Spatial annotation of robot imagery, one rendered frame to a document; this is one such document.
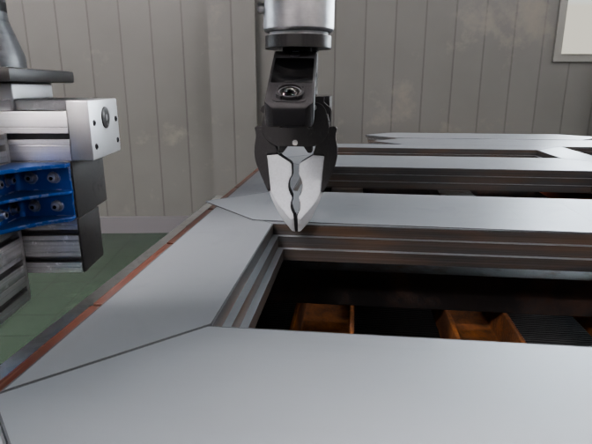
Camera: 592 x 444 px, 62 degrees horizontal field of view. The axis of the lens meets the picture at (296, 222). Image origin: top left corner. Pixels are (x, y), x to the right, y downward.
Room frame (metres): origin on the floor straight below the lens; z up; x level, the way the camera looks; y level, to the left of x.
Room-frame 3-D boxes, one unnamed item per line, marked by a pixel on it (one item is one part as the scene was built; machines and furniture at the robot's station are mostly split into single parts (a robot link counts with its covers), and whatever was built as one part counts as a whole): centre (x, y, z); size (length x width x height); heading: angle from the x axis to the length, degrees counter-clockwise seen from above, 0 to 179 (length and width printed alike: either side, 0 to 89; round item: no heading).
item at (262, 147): (0.55, 0.02, 0.94); 0.05 x 0.02 x 0.09; 83
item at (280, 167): (0.57, 0.01, 0.90); 0.06 x 0.03 x 0.09; 173
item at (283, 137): (0.57, 0.00, 1.00); 0.09 x 0.08 x 0.12; 173
